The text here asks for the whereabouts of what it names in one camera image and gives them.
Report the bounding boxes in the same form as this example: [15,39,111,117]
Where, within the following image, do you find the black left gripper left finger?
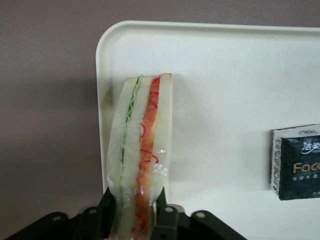
[74,186,119,240]

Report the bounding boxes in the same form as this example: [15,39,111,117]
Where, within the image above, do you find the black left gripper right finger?
[150,186,191,240]

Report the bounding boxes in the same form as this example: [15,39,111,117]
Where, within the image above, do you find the triangle sandwich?
[106,72,175,240]

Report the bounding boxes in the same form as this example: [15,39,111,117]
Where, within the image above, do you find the cream plastic tray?
[94,20,320,240]

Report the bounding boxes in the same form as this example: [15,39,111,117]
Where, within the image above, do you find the black tissue pack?
[269,123,320,201]

